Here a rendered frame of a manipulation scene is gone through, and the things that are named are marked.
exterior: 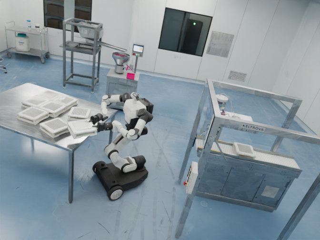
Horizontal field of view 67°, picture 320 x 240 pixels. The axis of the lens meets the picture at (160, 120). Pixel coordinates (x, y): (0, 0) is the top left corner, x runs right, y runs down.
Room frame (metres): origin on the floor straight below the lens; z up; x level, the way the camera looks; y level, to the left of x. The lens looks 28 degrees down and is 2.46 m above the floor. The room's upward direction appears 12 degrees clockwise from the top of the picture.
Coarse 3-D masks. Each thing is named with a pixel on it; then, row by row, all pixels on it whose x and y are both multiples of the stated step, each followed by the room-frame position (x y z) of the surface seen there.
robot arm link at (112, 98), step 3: (105, 96) 2.77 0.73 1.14; (108, 96) 2.78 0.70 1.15; (111, 96) 2.79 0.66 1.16; (114, 96) 2.78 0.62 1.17; (117, 96) 2.77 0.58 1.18; (102, 99) 2.75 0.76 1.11; (105, 99) 2.73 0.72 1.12; (111, 99) 2.76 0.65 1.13; (114, 99) 2.76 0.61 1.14; (117, 99) 2.75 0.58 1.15; (111, 102) 2.79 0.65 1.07
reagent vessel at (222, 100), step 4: (216, 96) 2.62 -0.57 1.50; (220, 96) 2.66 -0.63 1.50; (224, 96) 2.68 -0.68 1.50; (220, 100) 2.57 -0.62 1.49; (224, 100) 2.57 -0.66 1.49; (220, 104) 2.57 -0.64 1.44; (224, 104) 2.58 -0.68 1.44; (220, 108) 2.57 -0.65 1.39; (224, 108) 2.60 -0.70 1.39; (220, 112) 2.58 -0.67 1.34
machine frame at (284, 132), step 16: (208, 80) 2.79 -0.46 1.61; (272, 96) 2.81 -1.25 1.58; (288, 96) 2.84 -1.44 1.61; (192, 128) 2.85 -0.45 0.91; (272, 128) 1.85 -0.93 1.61; (288, 128) 2.81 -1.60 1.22; (192, 144) 2.82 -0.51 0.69; (208, 144) 1.85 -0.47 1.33; (192, 192) 1.85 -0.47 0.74; (304, 208) 1.84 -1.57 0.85; (288, 224) 1.87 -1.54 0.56
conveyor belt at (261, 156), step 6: (198, 144) 2.66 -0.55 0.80; (216, 144) 2.75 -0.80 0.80; (222, 144) 2.78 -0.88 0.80; (222, 150) 2.63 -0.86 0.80; (228, 150) 2.66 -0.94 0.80; (258, 156) 2.68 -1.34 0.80; (264, 156) 2.71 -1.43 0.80; (270, 156) 2.74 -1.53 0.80; (276, 156) 2.77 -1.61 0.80; (276, 162) 2.62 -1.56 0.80; (282, 162) 2.65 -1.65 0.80; (288, 162) 2.68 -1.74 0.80; (294, 162) 2.71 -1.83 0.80
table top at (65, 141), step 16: (0, 96) 2.77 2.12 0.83; (16, 96) 2.85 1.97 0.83; (32, 96) 2.95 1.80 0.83; (0, 112) 2.40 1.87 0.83; (16, 112) 2.47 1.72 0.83; (64, 112) 2.70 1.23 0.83; (96, 112) 2.88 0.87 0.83; (112, 112) 2.97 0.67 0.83; (16, 128) 2.16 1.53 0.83; (32, 128) 2.22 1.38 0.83; (64, 144) 2.06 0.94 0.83; (80, 144) 2.14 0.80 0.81
